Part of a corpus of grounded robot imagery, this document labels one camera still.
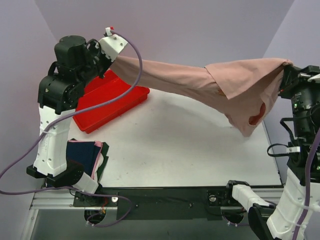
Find pink t shirt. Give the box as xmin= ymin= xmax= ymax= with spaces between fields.
xmin=110 ymin=56 xmax=294 ymax=137

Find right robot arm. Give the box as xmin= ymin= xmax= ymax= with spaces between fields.
xmin=223 ymin=65 xmax=320 ymax=240

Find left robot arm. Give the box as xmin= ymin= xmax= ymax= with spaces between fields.
xmin=26 ymin=35 xmax=125 ymax=206

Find red plastic tray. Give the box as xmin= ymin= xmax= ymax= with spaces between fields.
xmin=72 ymin=68 xmax=151 ymax=135

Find navy folded t shirt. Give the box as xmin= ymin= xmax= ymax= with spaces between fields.
xmin=66 ymin=141 xmax=102 ymax=175

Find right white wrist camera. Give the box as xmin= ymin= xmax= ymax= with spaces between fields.
xmin=299 ymin=73 xmax=320 ymax=84

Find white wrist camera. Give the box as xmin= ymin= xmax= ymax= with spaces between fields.
xmin=299 ymin=73 xmax=320 ymax=84
xmin=98 ymin=27 xmax=128 ymax=62

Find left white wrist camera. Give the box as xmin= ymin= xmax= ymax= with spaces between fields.
xmin=98 ymin=27 xmax=128 ymax=62

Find aluminium front rail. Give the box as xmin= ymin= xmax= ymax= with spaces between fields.
xmin=30 ymin=188 xmax=283 ymax=210

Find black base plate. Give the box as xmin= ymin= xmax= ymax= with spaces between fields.
xmin=73 ymin=186 xmax=246 ymax=223

